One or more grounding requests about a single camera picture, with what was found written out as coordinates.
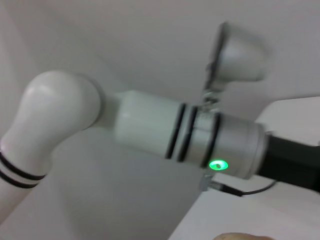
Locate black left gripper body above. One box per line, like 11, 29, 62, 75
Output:
259, 134, 320, 194

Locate round tan egg yolk pastry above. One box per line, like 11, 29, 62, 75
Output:
214, 232, 276, 240

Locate black cable with silver connector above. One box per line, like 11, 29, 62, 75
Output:
198, 174, 277, 198

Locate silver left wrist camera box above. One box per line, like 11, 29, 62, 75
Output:
201, 22, 266, 111

